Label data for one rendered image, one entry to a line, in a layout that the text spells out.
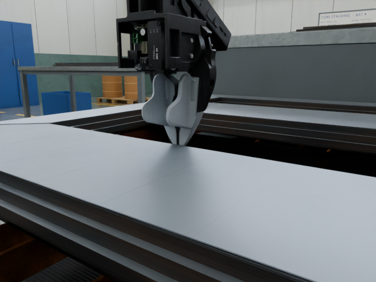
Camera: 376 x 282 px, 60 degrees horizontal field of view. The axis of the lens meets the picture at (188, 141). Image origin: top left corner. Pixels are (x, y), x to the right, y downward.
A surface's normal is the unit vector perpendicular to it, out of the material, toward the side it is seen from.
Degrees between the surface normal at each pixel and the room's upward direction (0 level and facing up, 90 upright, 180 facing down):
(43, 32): 90
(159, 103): 87
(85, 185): 0
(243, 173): 0
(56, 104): 90
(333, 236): 0
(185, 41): 90
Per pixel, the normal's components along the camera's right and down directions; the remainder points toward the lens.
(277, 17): -0.54, 0.18
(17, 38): 0.84, 0.12
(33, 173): 0.00, -0.97
